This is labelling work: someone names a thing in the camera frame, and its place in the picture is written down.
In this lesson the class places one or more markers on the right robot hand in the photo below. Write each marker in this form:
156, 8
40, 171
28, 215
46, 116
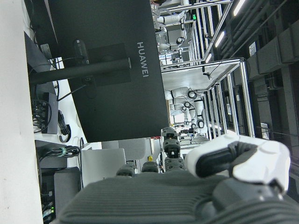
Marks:
149, 196

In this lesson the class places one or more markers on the aluminium frame cage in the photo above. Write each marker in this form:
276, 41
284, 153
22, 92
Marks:
243, 93

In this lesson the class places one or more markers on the black electronics box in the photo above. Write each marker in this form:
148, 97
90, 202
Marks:
51, 114

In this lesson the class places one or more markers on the black Huawei monitor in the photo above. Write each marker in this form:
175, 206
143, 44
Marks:
109, 98

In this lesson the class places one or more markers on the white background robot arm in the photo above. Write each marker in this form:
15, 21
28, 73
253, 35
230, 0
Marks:
171, 19
187, 105

